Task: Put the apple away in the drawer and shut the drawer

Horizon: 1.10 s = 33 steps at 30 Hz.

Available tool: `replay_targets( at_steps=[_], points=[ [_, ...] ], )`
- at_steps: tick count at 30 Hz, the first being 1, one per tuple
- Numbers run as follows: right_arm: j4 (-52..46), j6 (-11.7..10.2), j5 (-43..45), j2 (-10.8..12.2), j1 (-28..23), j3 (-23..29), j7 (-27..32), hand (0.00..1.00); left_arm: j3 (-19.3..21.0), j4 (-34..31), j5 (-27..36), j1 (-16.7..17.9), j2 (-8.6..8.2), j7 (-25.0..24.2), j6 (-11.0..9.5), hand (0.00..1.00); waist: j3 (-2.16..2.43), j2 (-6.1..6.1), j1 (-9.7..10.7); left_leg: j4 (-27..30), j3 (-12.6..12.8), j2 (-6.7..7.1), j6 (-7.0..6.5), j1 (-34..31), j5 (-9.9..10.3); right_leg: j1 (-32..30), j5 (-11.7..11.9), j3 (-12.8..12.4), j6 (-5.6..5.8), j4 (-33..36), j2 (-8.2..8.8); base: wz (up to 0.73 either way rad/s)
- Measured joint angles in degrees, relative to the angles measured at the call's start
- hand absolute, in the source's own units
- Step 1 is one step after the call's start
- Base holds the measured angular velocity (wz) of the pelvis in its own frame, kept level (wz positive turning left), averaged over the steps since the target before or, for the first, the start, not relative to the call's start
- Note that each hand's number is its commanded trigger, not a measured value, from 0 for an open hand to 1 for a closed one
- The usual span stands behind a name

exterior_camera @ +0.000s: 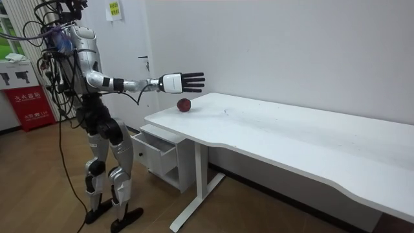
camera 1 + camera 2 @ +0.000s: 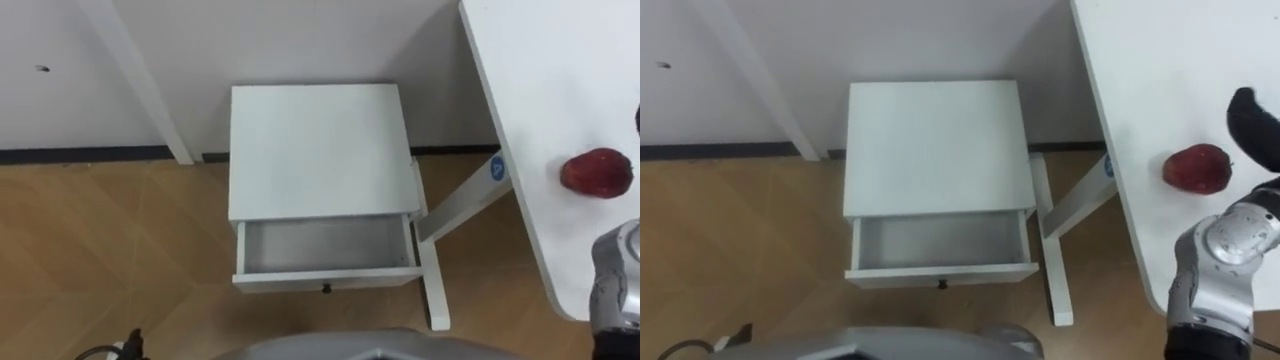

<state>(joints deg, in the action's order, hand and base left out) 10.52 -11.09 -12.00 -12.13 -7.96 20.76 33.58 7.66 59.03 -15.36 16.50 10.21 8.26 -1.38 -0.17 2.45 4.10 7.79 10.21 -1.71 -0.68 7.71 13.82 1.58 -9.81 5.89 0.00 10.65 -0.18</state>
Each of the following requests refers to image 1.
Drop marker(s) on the robot body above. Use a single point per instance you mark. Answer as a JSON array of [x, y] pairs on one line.
[[84, 42]]

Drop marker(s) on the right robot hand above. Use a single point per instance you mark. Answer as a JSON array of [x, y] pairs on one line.
[[172, 83]]

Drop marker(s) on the white cloth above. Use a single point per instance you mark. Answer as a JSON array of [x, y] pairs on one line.
[[15, 57]]

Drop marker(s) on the robot legs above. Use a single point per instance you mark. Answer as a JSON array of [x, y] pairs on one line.
[[122, 152]]

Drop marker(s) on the open white drawer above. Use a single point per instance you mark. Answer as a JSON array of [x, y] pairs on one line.
[[155, 157]]

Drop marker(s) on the red apple soft toy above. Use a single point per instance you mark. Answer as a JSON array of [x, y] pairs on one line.
[[183, 105]]

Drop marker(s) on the window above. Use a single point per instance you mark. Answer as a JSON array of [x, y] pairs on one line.
[[8, 39]]

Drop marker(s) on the red fire equipment box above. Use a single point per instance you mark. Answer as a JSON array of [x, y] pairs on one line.
[[30, 108]]

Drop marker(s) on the wall notice with yellow label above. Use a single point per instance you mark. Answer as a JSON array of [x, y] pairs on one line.
[[114, 9]]

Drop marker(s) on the white drawer cabinet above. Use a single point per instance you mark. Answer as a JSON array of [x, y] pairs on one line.
[[186, 155]]

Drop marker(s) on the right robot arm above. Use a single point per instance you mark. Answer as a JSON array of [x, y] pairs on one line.
[[97, 79]]

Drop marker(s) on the white desk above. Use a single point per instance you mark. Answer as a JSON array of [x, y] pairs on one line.
[[291, 136]]

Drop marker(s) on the white door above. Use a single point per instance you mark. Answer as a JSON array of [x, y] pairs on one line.
[[129, 45]]

